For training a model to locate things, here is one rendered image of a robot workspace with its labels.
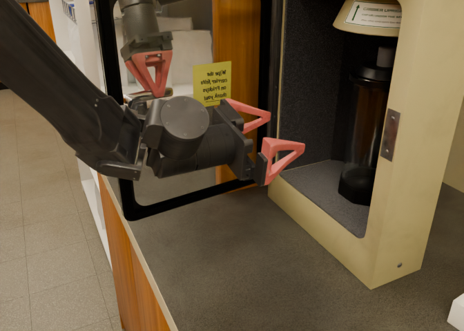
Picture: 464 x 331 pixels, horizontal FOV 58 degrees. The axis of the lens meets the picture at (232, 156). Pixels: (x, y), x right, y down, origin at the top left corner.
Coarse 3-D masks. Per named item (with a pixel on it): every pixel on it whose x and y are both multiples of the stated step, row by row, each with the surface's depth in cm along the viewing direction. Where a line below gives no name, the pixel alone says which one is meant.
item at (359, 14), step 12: (348, 0) 63; (360, 0) 61; (372, 0) 59; (384, 0) 58; (396, 0) 58; (348, 12) 62; (360, 12) 60; (372, 12) 59; (384, 12) 58; (396, 12) 58; (336, 24) 65; (348, 24) 62; (360, 24) 60; (372, 24) 59; (384, 24) 58; (396, 24) 58; (384, 36) 58; (396, 36) 58
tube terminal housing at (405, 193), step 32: (416, 0) 49; (448, 0) 49; (416, 32) 50; (448, 32) 52; (416, 64) 51; (448, 64) 54; (416, 96) 54; (448, 96) 56; (384, 128) 57; (416, 128) 56; (448, 128) 59; (384, 160) 58; (416, 160) 59; (288, 192) 84; (384, 192) 60; (416, 192) 62; (320, 224) 76; (384, 224) 61; (416, 224) 65; (352, 256) 69; (384, 256) 65; (416, 256) 69
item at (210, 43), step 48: (144, 0) 62; (192, 0) 65; (240, 0) 70; (144, 48) 64; (192, 48) 68; (240, 48) 73; (144, 96) 67; (192, 96) 72; (240, 96) 77; (144, 192) 74
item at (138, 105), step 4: (144, 100) 66; (132, 104) 66; (136, 104) 65; (140, 104) 66; (144, 104) 66; (132, 108) 67; (136, 108) 65; (140, 108) 65; (144, 108) 66; (140, 112) 66; (144, 112) 66; (140, 132) 67; (140, 136) 68
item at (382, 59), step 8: (384, 48) 66; (392, 48) 66; (384, 56) 67; (392, 56) 66; (360, 64) 70; (368, 64) 69; (376, 64) 68; (384, 64) 67; (392, 64) 67; (360, 72) 68; (368, 72) 67; (376, 72) 66; (384, 72) 65; (392, 72) 65; (384, 80) 65
